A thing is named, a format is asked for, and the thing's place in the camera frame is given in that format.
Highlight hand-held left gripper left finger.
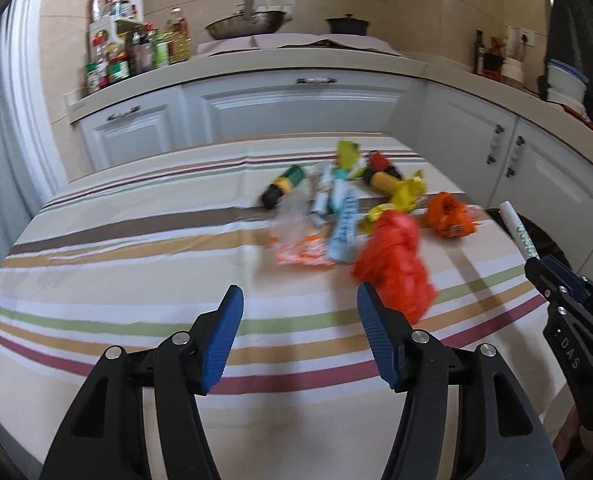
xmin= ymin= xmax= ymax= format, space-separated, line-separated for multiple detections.
xmin=39 ymin=285 xmax=244 ymax=480

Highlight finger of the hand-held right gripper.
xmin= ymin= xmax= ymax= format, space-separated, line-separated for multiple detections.
xmin=525 ymin=257 xmax=561 ymax=307
xmin=541 ymin=254 xmax=593 ymax=302

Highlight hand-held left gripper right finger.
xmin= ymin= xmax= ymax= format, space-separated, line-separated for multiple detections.
xmin=357 ymin=282 xmax=564 ymax=480

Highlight black bag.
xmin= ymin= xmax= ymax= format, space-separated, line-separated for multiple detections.
xmin=486 ymin=205 xmax=574 ymax=273

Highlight white marker pen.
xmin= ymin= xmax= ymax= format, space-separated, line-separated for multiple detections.
xmin=499 ymin=201 xmax=541 ymax=263

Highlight red plastic bag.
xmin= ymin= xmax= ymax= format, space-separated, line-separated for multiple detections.
xmin=352 ymin=210 xmax=438 ymax=325

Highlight person's right hand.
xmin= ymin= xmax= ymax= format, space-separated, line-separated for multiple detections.
xmin=551 ymin=404 xmax=586 ymax=463

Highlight light blue wrapper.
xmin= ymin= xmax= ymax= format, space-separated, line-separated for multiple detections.
xmin=325 ymin=192 xmax=359 ymax=265

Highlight orange and white wrapper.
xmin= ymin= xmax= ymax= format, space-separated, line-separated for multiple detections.
xmin=276 ymin=232 xmax=334 ymax=267

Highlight striped tablecloth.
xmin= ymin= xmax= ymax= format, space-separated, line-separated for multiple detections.
xmin=0 ymin=132 xmax=584 ymax=480

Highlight clear plastic wrapper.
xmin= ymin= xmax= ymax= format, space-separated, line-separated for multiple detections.
xmin=269 ymin=195 xmax=317 ymax=251

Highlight crumpled yellow wrapper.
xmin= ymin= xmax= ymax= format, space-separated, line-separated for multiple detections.
xmin=366 ymin=170 xmax=427 ymax=233

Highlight white and teal wrapper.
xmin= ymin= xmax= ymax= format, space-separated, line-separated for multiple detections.
xmin=310 ymin=162 xmax=352 ymax=226

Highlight black green yellow tube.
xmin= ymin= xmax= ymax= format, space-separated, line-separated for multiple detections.
xmin=260 ymin=165 xmax=308 ymax=208

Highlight yellow green wrapper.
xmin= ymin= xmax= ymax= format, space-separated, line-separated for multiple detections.
xmin=335 ymin=140 xmax=363 ymax=181

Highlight stack of white containers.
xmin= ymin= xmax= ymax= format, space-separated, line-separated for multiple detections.
xmin=546 ymin=59 xmax=589 ymax=106

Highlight dark glass bottle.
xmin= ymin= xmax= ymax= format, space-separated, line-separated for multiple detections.
xmin=473 ymin=30 xmax=486 ymax=75

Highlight white kitchen cabinets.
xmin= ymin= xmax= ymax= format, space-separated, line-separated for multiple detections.
xmin=66 ymin=57 xmax=593 ymax=271

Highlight dark hanging cloth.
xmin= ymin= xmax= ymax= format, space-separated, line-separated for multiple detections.
xmin=546 ymin=0 xmax=593 ymax=131

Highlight white curtain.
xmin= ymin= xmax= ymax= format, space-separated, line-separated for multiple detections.
xmin=0 ymin=0 xmax=68 ymax=271

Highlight cluster of condiment bottles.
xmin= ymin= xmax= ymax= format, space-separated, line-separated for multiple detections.
xmin=84 ymin=0 xmax=192 ymax=95

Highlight beige stove cloth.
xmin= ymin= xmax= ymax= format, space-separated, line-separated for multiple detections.
xmin=196 ymin=32 xmax=402 ymax=58

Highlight black pot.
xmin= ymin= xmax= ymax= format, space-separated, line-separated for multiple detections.
xmin=325 ymin=14 xmax=372 ymax=37

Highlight steel wok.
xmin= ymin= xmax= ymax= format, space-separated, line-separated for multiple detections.
xmin=205 ymin=7 xmax=293 ymax=41

